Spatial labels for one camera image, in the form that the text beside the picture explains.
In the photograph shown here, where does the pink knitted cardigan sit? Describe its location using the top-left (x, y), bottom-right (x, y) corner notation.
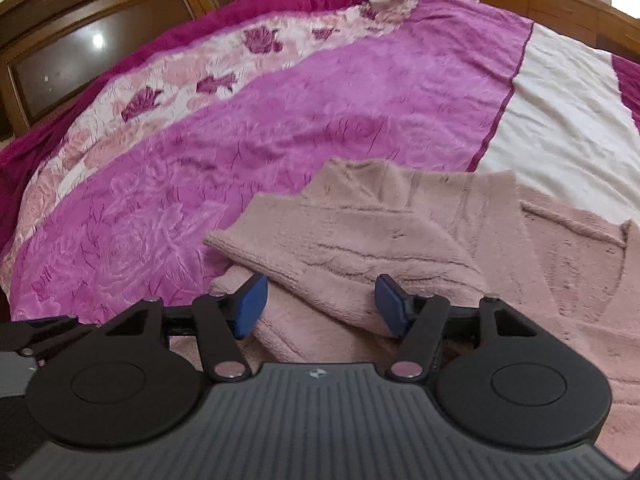
top-left (167, 157), bottom-right (640, 473)

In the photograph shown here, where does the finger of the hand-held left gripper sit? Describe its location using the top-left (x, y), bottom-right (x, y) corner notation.
top-left (0, 315), bottom-right (96, 359)

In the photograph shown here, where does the purple floral blanket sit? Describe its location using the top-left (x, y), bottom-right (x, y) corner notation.
top-left (0, 0), bottom-right (640, 326)

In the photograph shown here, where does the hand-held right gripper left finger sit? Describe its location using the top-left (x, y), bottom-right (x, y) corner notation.
top-left (107, 273), bottom-right (268, 382)

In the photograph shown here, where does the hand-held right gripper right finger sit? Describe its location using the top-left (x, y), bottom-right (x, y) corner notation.
top-left (375, 274), bottom-right (538, 381)

